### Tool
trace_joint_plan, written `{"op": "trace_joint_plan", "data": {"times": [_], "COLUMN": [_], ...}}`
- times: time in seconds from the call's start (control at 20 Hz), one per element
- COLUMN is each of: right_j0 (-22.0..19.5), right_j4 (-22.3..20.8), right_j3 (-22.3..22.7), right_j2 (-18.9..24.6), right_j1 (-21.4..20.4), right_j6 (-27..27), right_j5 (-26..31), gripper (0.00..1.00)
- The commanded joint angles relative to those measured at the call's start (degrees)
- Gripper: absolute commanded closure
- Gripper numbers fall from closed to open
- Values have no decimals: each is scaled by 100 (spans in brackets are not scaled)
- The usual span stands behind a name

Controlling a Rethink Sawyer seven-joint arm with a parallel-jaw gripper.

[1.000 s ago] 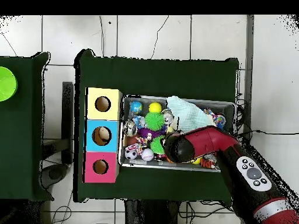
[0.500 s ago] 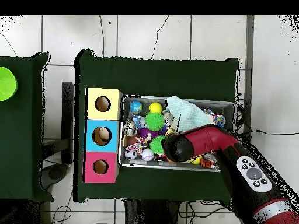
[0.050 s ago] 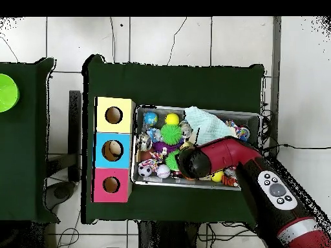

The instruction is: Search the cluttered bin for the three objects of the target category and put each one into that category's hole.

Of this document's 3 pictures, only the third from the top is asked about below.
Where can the yellow duck plush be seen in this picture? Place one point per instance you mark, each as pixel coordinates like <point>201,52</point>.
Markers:
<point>186,145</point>

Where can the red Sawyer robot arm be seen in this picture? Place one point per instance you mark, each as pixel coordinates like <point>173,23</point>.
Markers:
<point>225,155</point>

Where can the shallow mesh bin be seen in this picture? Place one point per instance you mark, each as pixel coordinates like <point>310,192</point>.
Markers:
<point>160,181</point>

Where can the wooden three-hole box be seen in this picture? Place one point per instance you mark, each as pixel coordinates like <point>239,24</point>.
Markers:
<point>113,129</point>

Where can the green spiky ball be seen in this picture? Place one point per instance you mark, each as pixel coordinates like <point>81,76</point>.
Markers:
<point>171,160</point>
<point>171,134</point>

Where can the yellow ball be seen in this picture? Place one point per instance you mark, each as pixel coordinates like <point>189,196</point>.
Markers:
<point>172,119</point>
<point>216,177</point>

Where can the blue globe ball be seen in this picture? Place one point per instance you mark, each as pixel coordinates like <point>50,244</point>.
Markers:
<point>150,118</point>

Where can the white baseball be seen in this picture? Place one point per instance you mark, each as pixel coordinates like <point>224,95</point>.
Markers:
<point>163,171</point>

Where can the small soccer ball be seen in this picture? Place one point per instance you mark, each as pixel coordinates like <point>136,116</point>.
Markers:
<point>144,170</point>

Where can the mint waffle cloth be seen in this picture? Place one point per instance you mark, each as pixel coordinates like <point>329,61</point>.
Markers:
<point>207,124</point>

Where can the tiger plush toy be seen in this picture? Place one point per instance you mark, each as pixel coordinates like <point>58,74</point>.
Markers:
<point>228,180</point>

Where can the black flat panel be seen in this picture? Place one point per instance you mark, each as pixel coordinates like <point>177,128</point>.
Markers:
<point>75,129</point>

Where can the grey stand base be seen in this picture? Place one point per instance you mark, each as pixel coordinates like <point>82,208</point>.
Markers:
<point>62,192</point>

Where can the dark green side tablecloth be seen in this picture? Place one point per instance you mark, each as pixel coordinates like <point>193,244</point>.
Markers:
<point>23,155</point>

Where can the lime green bowl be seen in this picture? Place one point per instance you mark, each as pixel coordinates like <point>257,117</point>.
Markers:
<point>7,93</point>

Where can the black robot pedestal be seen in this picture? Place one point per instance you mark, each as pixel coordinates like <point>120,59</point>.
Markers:
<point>165,236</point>

